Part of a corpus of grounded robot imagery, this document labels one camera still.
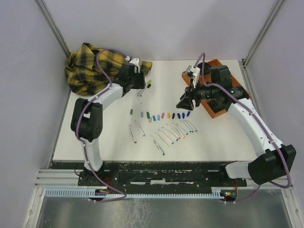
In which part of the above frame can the yellow marker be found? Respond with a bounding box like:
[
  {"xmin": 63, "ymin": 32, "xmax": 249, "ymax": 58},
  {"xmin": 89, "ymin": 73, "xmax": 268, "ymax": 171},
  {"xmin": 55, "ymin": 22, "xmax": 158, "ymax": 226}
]
[{"xmin": 172, "ymin": 123, "xmax": 185, "ymax": 139}]

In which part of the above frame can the pink cap marker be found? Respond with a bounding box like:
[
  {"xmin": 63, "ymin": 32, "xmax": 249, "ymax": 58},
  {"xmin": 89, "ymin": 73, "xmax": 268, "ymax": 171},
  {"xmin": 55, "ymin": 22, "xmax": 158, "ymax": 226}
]
[{"xmin": 155, "ymin": 133, "xmax": 170, "ymax": 148}]

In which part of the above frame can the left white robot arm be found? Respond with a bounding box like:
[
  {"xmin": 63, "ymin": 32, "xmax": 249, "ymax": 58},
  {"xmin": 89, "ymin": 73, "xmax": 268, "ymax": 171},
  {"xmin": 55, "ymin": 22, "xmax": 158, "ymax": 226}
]
[{"xmin": 71, "ymin": 58, "xmax": 146, "ymax": 185}]

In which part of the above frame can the purple cap marker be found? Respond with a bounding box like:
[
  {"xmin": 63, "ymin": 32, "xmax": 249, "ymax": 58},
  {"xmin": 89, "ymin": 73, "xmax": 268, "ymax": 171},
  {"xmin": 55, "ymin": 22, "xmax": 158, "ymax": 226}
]
[{"xmin": 134, "ymin": 120, "xmax": 145, "ymax": 137}]

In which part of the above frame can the left aluminium frame post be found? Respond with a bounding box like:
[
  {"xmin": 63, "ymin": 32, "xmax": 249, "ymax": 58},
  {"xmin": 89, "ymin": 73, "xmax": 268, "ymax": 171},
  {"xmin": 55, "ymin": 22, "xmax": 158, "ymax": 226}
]
[{"xmin": 34, "ymin": 0, "xmax": 71, "ymax": 58}]

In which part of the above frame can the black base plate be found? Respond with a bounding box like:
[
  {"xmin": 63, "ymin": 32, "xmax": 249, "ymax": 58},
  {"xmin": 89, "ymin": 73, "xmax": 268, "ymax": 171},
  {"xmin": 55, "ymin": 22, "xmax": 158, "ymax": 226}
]
[{"xmin": 78, "ymin": 161, "xmax": 247, "ymax": 194}]

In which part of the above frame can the aluminium frame post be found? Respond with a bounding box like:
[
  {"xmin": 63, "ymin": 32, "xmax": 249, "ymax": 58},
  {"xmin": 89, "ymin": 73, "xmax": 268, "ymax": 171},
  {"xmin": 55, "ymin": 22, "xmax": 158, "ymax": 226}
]
[
  {"xmin": 242, "ymin": 0, "xmax": 286, "ymax": 69},
  {"xmin": 34, "ymin": 0, "xmax": 71, "ymax": 58}
]

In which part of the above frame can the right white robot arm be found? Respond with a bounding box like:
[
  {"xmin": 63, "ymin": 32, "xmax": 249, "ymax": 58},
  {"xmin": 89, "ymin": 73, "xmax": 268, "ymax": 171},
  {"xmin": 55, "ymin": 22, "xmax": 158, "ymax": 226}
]
[{"xmin": 176, "ymin": 65, "xmax": 296, "ymax": 188}]

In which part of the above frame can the light green cap marker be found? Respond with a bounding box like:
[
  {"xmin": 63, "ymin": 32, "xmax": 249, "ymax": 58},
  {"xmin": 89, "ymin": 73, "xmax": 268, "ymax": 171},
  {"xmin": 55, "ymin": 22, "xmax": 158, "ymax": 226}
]
[{"xmin": 137, "ymin": 80, "xmax": 152, "ymax": 96}]

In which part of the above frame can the orange compartment tray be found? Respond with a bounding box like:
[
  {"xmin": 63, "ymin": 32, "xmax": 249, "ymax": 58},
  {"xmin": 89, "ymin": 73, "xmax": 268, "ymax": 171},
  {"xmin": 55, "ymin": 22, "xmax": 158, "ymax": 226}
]
[{"xmin": 182, "ymin": 59, "xmax": 251, "ymax": 118}]

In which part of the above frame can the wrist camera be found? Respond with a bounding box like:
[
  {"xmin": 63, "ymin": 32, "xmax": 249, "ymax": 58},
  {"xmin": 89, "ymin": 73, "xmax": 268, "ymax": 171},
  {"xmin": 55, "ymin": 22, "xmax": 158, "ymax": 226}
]
[
  {"xmin": 185, "ymin": 66, "xmax": 200, "ymax": 88},
  {"xmin": 125, "ymin": 56, "xmax": 140, "ymax": 73}
]

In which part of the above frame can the black cap marker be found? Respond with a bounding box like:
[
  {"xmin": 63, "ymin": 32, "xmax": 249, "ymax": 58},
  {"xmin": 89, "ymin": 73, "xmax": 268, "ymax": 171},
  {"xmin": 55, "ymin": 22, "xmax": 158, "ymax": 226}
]
[{"xmin": 140, "ymin": 84, "xmax": 152, "ymax": 97}]

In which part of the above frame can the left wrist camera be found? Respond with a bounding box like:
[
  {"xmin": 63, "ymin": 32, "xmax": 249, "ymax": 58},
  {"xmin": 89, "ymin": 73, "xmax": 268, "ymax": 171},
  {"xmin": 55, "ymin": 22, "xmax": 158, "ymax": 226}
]
[{"xmin": 125, "ymin": 56, "xmax": 140, "ymax": 73}]

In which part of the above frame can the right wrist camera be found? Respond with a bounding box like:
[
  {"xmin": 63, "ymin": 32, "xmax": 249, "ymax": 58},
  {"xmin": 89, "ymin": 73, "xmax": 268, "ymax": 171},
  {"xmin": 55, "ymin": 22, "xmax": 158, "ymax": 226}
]
[{"xmin": 185, "ymin": 66, "xmax": 200, "ymax": 88}]

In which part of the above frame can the right aluminium frame post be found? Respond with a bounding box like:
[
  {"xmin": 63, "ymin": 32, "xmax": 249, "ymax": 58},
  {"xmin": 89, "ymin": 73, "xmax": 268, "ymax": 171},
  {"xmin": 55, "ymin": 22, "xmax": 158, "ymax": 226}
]
[{"xmin": 242, "ymin": 0, "xmax": 286, "ymax": 69}]

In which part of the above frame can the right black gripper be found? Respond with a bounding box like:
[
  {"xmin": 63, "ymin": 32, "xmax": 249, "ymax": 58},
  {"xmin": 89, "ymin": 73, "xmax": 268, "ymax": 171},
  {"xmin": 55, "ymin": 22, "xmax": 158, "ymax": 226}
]
[{"xmin": 176, "ymin": 78, "xmax": 219, "ymax": 111}]

